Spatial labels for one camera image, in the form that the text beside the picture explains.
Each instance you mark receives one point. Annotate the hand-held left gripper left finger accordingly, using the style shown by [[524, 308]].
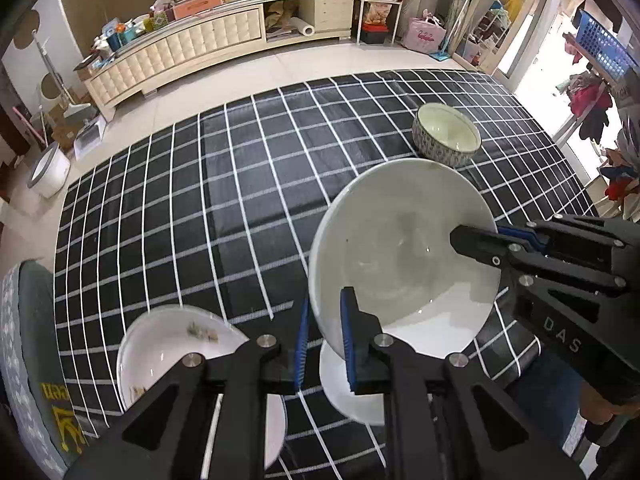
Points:
[[301, 355]]

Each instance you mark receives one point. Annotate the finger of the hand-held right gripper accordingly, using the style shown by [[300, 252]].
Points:
[[520, 235], [475, 245]]

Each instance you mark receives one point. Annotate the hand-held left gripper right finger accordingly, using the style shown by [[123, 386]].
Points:
[[348, 340]]

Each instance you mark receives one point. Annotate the plain white bowl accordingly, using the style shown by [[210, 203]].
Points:
[[400, 260]]

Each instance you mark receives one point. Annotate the small white floral plate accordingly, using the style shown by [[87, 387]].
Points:
[[165, 355]]

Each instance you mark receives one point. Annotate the person's right hand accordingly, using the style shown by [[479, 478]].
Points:
[[597, 410]]

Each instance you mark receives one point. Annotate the green patterned ceramic bowl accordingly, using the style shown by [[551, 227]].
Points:
[[445, 135]]

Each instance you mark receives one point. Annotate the pile of clothes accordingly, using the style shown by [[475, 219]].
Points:
[[595, 105]]

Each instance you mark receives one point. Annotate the black white checked tablecloth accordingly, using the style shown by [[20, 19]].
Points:
[[225, 185]]

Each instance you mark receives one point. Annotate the blue plastic basket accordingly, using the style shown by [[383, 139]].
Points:
[[602, 45]]

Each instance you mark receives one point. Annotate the pink bag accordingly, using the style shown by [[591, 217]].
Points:
[[426, 32]]

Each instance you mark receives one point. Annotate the white paper roll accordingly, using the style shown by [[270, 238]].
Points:
[[301, 26]]

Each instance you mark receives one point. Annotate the white dustpan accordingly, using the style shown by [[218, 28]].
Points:
[[91, 137]]

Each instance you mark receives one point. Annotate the white mop bucket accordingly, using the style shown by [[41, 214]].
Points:
[[50, 172]]

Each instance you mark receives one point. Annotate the cream television cabinet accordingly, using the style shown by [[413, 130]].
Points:
[[200, 45]]

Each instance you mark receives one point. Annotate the cardboard box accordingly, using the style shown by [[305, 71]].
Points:
[[64, 127]]

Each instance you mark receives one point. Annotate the grey broom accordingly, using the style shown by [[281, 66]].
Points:
[[75, 110]]

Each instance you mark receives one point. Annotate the pink box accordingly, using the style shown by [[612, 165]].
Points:
[[197, 4]]

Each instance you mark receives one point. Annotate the brown round wall decor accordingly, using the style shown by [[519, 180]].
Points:
[[26, 30], [50, 86]]

